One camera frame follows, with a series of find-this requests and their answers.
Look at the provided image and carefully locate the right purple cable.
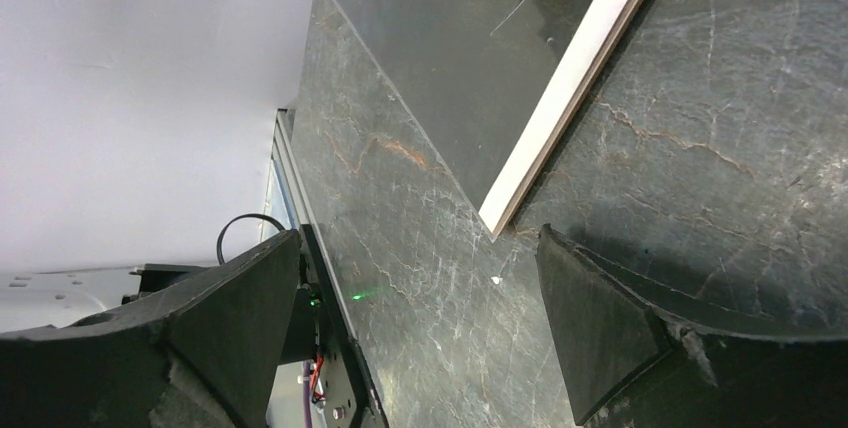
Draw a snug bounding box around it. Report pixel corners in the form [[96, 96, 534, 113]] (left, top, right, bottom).
[[301, 361, 315, 428]]

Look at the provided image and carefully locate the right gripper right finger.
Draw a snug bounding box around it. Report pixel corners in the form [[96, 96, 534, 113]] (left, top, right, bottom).
[[535, 225, 847, 427]]

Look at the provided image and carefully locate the landscape photo print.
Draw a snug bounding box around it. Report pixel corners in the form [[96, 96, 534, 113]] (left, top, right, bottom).
[[334, 0, 643, 235]]

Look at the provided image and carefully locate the aluminium rail frame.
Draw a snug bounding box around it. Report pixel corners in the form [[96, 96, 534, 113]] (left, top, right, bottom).
[[261, 108, 319, 241]]

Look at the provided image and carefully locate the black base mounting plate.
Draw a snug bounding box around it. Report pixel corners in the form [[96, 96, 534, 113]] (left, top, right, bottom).
[[281, 224, 388, 427]]

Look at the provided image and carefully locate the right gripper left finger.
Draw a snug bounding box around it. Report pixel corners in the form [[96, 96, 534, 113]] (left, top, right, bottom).
[[1, 230, 301, 427]]

